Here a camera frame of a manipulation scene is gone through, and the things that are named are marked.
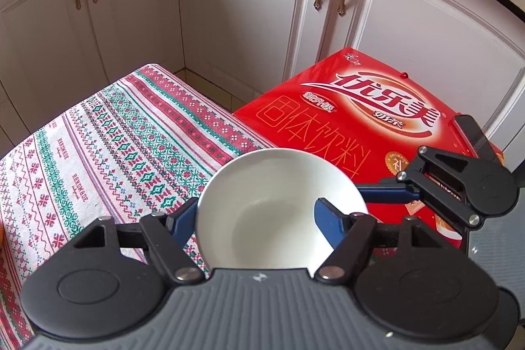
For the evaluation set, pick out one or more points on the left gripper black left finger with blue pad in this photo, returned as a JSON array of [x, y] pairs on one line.
[[110, 278]]

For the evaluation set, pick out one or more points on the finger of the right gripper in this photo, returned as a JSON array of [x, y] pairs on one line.
[[429, 183]]

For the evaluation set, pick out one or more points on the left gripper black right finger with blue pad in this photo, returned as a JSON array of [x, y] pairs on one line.
[[405, 277]]

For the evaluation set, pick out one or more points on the large white bowl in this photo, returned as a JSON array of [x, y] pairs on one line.
[[257, 211]]

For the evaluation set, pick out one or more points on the white kitchen cabinets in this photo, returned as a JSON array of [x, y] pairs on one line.
[[469, 53]]

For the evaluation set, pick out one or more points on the red drink carton box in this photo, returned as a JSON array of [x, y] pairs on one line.
[[361, 115]]

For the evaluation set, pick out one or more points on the patterned red green tablecloth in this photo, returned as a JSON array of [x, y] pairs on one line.
[[146, 143]]

